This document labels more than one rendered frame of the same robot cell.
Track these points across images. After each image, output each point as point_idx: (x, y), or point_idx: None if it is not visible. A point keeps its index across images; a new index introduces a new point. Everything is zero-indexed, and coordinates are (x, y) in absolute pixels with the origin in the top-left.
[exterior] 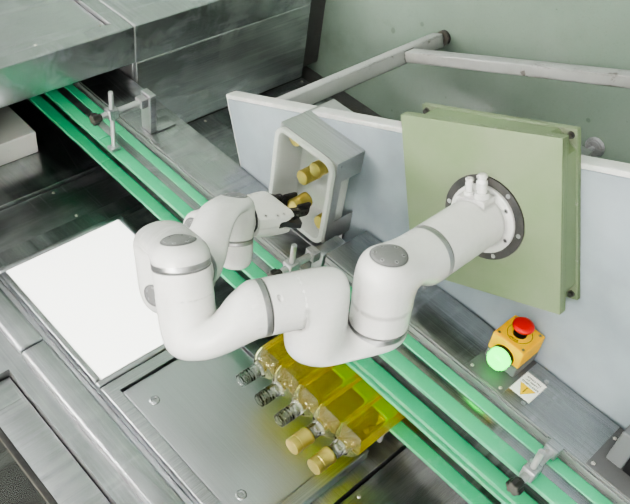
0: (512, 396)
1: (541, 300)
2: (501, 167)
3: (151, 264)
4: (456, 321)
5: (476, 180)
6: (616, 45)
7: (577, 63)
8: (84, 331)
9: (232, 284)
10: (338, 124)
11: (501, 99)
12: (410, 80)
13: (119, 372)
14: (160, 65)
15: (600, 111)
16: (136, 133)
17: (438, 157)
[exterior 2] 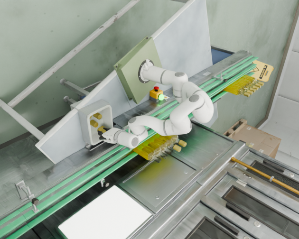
0: (168, 99)
1: None
2: (145, 56)
3: (201, 105)
4: (145, 105)
5: (142, 64)
6: (50, 52)
7: (43, 66)
8: (128, 225)
9: (112, 171)
10: (90, 101)
11: (29, 96)
12: None
13: (147, 208)
14: None
15: (58, 71)
16: (24, 202)
17: (133, 69)
